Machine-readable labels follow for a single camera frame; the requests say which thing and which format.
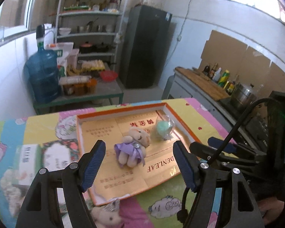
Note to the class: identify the cream teddy bear silver dress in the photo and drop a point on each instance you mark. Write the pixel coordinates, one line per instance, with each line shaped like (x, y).
(106, 216)

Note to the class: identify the green white tissue box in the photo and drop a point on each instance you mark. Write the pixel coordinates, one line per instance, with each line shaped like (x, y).
(29, 163)

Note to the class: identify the black pot red lid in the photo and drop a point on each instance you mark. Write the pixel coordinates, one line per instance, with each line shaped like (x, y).
(86, 48)

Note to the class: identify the pack of orange jars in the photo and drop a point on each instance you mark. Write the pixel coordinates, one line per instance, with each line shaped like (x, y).
(78, 86)

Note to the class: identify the white bowl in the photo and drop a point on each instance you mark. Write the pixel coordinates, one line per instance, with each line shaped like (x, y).
(64, 31)

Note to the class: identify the blue water jug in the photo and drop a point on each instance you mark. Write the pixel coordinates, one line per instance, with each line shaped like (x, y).
(42, 76)

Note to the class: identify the steel cooking pot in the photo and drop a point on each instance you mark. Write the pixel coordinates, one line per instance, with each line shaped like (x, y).
(243, 96)

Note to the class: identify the grey counter cabinet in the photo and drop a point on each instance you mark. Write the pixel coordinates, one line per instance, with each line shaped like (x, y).
(192, 96)

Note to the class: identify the red plastic basket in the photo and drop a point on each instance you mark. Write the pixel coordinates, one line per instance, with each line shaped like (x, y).
(108, 76)

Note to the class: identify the white plastic bottle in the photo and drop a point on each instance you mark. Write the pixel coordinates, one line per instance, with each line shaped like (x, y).
(217, 75)

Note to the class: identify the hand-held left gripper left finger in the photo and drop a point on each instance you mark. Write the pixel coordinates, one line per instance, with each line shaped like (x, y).
(92, 168)

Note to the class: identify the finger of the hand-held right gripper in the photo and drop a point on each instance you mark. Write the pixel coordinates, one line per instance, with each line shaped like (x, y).
(222, 144)
(200, 150)

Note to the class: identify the orange cardboard box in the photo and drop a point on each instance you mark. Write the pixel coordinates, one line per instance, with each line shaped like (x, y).
(123, 184)

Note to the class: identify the dark grey fridge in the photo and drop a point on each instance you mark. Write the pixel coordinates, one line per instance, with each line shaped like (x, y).
(144, 47)

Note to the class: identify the green metal shelf rack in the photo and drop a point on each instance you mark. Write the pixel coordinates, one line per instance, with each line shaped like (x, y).
(90, 13)

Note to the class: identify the bunch of bananas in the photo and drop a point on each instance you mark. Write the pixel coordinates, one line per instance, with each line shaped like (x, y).
(74, 71)

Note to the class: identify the white carton box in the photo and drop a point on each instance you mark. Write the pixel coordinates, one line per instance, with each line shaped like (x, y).
(61, 48)

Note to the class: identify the tray of eggs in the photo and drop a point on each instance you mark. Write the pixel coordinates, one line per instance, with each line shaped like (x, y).
(93, 65)

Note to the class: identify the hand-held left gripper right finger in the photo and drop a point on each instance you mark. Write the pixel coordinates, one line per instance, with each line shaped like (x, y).
(184, 168)

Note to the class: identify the black gas stove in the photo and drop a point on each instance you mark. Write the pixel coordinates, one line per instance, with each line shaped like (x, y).
(254, 125)

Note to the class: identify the green ball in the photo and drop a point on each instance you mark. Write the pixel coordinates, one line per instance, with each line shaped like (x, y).
(162, 127)

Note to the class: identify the teddy bear purple dress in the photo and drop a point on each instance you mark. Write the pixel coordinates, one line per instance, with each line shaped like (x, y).
(132, 148)

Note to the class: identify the dark bottle yellow label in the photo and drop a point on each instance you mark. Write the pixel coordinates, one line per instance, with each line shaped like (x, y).
(230, 87)

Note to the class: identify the dark sauce bottle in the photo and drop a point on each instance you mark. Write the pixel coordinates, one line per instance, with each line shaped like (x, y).
(213, 72)
(206, 70)

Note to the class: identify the low green table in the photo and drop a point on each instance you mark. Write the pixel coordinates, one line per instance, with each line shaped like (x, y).
(104, 91)

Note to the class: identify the brown cardboard wall sheet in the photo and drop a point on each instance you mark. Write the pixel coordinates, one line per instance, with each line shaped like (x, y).
(228, 49)

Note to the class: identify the green yellow bottle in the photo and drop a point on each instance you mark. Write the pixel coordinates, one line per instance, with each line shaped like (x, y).
(224, 78)

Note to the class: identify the person's right hand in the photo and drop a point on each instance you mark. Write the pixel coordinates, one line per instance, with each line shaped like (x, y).
(276, 210)

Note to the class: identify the sliding window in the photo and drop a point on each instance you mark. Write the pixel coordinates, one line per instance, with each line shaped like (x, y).
(16, 7)

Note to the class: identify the colourful striped cartoon tablecloth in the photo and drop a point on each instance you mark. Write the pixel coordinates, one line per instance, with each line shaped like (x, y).
(161, 196)

